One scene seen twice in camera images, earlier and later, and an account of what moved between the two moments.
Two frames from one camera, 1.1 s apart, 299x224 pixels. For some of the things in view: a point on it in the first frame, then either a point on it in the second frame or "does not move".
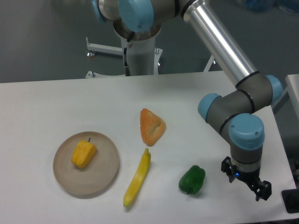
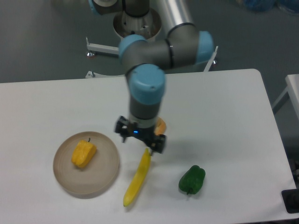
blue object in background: (263, 5) does not move
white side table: (293, 83) does not move
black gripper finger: (264, 190) to (159, 143)
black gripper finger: (227, 167) to (122, 127)
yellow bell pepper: (83, 153) does not move
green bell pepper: (192, 179) does not move
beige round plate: (95, 178) does not move
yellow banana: (137, 178) does not move
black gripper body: (249, 172) to (133, 130)
